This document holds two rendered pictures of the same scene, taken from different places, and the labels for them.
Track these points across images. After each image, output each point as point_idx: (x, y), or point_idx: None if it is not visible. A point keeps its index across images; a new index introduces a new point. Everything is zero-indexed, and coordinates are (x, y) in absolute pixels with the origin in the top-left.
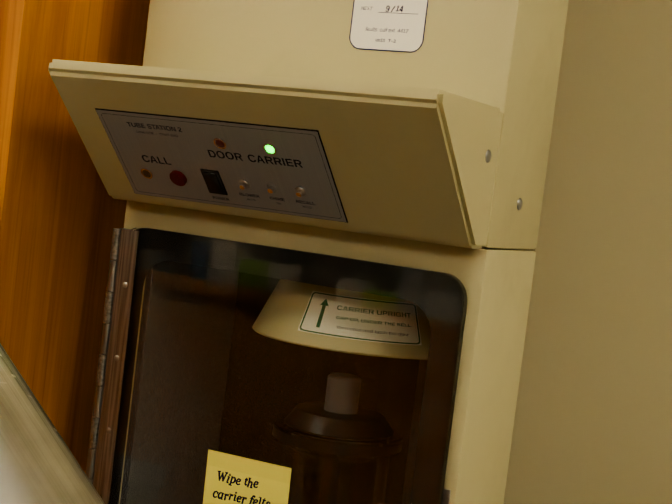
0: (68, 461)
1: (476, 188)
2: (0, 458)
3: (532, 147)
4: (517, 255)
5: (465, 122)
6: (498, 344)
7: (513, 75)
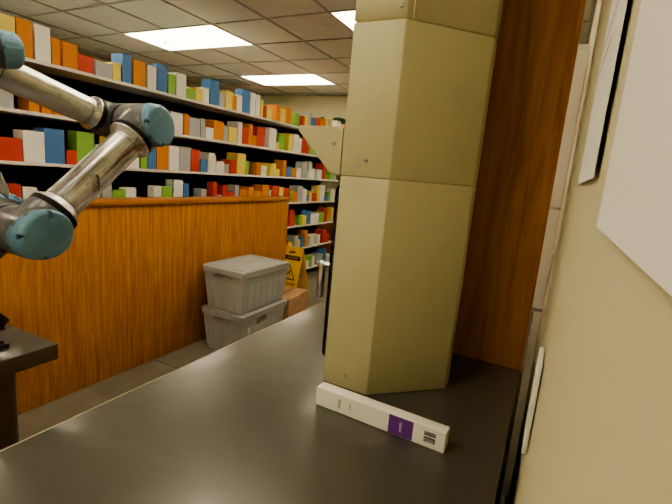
0: (83, 165)
1: (327, 154)
2: (78, 163)
3: (374, 138)
4: (368, 179)
5: (314, 133)
6: (358, 211)
7: (349, 114)
